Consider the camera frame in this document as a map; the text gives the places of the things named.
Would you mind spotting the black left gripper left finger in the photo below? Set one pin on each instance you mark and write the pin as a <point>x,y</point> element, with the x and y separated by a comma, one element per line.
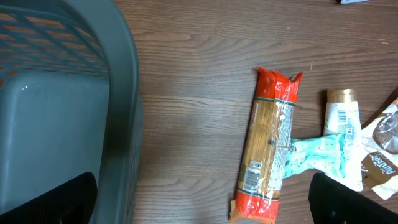
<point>70,203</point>

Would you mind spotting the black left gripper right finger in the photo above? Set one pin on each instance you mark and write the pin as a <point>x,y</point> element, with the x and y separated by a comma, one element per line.
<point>333,202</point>

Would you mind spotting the teal snack packet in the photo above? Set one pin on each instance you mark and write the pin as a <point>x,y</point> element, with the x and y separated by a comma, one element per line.
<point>325,154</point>

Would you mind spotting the beige paper pouch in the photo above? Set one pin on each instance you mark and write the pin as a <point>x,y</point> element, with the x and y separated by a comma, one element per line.
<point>379,141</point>

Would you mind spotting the red and clear snack package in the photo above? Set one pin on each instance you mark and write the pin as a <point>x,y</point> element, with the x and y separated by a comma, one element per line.
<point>266,148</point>

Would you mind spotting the white tube with gold cap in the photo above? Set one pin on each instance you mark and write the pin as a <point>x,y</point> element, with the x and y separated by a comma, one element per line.
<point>342,117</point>

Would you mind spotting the white barcode scanner stand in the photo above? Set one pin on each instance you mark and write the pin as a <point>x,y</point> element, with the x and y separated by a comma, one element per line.
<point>351,1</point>

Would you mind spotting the grey plastic mesh basket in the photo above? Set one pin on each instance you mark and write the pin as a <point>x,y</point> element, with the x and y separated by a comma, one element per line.
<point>70,103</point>

